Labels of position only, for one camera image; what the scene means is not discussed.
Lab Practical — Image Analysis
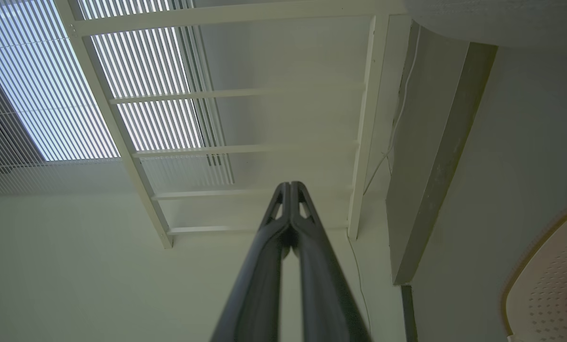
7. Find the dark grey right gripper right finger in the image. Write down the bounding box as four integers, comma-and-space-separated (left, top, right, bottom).
291, 181, 372, 342

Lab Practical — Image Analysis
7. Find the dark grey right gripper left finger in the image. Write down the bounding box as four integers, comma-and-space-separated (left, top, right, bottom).
211, 182, 292, 342

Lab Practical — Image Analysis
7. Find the cream perforated laundry basket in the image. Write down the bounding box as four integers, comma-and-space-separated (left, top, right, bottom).
501, 203, 567, 342

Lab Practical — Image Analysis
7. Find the black baseboard strip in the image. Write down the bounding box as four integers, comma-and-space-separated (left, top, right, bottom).
401, 284, 418, 342

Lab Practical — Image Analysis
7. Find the grey concrete step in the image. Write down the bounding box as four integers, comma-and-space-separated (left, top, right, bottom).
385, 21, 499, 286

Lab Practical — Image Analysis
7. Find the white railing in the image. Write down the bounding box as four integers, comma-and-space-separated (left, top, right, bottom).
53, 0, 407, 250

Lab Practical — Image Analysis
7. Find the white slatted window blind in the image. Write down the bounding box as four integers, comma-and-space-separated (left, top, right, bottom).
0, 0, 235, 195

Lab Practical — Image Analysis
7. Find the thin grey cable along wall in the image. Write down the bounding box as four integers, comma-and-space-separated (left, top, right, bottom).
347, 237, 372, 335

